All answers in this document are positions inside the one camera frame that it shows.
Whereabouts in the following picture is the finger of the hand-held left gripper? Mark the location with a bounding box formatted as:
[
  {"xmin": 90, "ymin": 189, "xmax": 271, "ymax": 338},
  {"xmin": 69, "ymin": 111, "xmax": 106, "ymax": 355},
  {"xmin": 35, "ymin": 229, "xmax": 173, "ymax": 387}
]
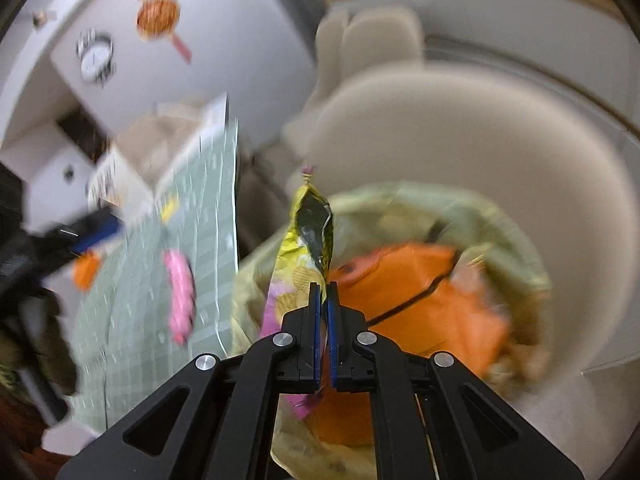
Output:
[{"xmin": 45, "ymin": 207, "xmax": 126, "ymax": 266}]

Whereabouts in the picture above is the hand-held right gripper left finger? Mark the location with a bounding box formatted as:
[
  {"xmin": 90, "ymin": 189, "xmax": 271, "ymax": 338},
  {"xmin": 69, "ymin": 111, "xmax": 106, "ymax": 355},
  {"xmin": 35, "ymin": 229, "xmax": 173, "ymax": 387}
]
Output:
[{"xmin": 55, "ymin": 282, "xmax": 321, "ymax": 480}]

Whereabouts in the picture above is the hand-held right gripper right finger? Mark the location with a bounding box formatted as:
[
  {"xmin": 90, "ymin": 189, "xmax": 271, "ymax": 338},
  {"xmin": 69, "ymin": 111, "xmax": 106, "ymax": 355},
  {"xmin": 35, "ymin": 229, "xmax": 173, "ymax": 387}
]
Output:
[{"xmin": 327, "ymin": 282, "xmax": 583, "ymax": 480}]

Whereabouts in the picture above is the large orange packet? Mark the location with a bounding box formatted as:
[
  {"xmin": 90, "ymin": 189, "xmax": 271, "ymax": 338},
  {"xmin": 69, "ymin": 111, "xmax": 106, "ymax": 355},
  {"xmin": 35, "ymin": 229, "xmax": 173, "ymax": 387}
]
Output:
[{"xmin": 325, "ymin": 242, "xmax": 508, "ymax": 448}]

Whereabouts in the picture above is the purple yellow chips bag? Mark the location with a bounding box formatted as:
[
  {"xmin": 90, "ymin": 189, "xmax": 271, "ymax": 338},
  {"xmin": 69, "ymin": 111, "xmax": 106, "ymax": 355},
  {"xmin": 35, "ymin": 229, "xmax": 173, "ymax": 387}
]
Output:
[{"xmin": 260, "ymin": 165, "xmax": 335, "ymax": 421}]

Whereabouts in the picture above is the yellow bin liner bag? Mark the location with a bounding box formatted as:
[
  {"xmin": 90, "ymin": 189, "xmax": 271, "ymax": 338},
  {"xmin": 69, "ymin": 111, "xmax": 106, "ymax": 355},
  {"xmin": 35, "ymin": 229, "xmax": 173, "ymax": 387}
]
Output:
[{"xmin": 232, "ymin": 182, "xmax": 551, "ymax": 480}]

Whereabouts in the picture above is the small orange tissue pack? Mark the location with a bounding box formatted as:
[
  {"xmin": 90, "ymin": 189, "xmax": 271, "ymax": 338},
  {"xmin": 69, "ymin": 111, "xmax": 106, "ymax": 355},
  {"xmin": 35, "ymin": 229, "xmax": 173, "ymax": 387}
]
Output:
[{"xmin": 72, "ymin": 252, "xmax": 104, "ymax": 291}]

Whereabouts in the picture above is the dark door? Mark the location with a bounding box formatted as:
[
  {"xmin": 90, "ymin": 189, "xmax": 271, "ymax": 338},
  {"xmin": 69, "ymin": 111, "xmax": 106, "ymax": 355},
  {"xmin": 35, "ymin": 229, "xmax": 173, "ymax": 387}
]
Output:
[{"xmin": 56, "ymin": 110, "xmax": 110, "ymax": 163}]

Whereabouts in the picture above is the green checkered tablecloth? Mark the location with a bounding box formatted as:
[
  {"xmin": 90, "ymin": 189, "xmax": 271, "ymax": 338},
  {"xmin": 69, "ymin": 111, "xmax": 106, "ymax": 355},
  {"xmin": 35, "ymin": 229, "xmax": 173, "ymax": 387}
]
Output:
[{"xmin": 70, "ymin": 120, "xmax": 241, "ymax": 431}]

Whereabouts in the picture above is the pink caterpillar toy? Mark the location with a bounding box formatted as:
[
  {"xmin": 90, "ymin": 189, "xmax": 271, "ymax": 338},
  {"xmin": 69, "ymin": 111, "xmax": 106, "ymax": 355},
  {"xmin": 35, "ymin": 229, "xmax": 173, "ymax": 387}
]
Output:
[{"xmin": 164, "ymin": 250, "xmax": 197, "ymax": 345}]

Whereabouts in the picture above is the cream mesh food cover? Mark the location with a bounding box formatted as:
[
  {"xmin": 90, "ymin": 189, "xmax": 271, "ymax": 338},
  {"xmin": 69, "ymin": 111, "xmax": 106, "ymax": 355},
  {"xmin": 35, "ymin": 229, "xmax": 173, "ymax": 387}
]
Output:
[{"xmin": 110, "ymin": 94, "xmax": 231, "ymax": 186}]

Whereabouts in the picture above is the red gold knot ornament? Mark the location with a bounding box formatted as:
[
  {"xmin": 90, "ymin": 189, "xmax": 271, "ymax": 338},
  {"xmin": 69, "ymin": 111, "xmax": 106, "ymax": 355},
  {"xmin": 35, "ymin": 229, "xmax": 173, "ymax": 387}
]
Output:
[{"xmin": 136, "ymin": 0, "xmax": 193, "ymax": 64}]

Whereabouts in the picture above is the beige chair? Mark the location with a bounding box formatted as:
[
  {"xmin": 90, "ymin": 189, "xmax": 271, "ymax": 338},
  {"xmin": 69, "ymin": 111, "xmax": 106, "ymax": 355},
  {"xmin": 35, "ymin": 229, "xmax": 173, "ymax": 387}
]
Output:
[
  {"xmin": 315, "ymin": 12, "xmax": 352, "ymax": 97},
  {"xmin": 342, "ymin": 5, "xmax": 426, "ymax": 77},
  {"xmin": 282, "ymin": 62, "xmax": 633, "ymax": 480}
]

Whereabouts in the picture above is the white cabinet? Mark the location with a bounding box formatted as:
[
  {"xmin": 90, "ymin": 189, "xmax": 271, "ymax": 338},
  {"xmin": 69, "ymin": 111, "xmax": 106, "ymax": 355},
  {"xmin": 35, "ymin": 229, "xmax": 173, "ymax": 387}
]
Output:
[{"xmin": 420, "ymin": 0, "xmax": 640, "ymax": 141}]

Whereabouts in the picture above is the panda wall clock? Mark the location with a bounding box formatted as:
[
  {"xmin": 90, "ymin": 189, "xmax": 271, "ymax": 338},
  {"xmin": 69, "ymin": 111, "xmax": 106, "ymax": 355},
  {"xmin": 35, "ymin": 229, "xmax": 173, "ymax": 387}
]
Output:
[{"xmin": 75, "ymin": 30, "xmax": 117, "ymax": 86}]

